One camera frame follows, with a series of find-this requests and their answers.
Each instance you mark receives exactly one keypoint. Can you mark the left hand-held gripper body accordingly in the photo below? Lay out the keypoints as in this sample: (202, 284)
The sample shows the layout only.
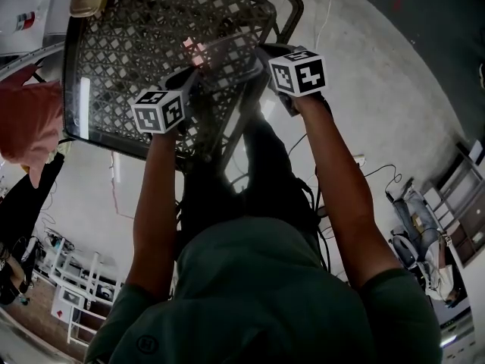
(151, 116)

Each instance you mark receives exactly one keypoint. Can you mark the person's left forearm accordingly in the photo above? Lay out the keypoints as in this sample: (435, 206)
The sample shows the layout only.
(155, 203)

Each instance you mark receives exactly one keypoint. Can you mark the black rattan glass table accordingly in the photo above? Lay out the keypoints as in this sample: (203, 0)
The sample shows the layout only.
(132, 44)

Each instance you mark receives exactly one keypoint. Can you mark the pink padded jacket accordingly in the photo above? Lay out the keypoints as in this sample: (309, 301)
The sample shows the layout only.
(26, 123)

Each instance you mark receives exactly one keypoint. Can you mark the person's green shirt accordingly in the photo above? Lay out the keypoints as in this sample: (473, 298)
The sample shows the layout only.
(265, 298)

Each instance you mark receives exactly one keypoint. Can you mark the person's black trousers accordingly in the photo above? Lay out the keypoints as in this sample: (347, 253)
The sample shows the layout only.
(265, 165)

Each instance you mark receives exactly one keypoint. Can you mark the grey fabric bundle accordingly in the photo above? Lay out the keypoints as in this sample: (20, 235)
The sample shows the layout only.
(413, 218)

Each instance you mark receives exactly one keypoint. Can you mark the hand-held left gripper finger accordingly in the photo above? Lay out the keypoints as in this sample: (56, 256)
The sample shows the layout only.
(185, 75)
(193, 83)

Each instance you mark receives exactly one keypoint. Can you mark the white folding rack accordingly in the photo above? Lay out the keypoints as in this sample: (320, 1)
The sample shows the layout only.
(62, 303)

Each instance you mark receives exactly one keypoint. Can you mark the wooden shelf unit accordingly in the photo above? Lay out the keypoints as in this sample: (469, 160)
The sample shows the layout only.
(466, 188)

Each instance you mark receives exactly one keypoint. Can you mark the person's right forearm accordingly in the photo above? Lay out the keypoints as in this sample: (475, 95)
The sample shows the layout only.
(341, 188)

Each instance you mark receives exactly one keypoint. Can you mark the white socket box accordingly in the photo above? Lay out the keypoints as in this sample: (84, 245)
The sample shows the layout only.
(360, 160)

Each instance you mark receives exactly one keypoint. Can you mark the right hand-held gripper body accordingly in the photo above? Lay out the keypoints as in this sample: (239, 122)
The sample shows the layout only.
(299, 74)

